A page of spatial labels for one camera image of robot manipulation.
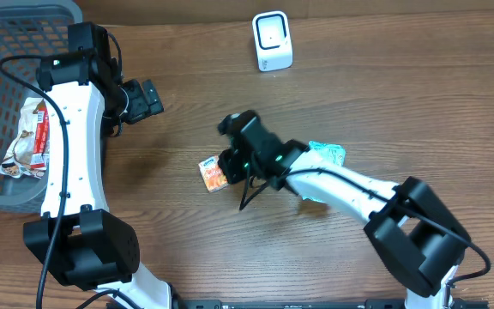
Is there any grey plastic mesh basket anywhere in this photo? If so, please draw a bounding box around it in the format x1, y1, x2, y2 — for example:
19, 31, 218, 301
0, 0, 83, 213

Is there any white barcode scanner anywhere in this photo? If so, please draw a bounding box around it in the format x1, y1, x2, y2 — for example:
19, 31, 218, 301
252, 10, 293, 72

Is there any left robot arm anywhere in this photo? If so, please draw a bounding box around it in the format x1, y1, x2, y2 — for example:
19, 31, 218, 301
23, 22, 183, 308

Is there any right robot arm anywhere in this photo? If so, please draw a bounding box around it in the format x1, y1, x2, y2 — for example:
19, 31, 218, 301
217, 110, 470, 308

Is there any red snack bar wrapper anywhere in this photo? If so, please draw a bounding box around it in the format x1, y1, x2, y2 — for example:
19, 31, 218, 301
30, 103, 49, 169

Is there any teal wet wipes pack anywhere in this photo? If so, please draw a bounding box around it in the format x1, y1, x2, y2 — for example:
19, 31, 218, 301
303, 141, 346, 179

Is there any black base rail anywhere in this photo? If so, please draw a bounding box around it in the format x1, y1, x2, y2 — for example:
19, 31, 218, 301
105, 298, 491, 309

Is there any white brown snack bag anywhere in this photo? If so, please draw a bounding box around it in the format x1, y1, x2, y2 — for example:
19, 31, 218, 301
0, 98, 48, 179

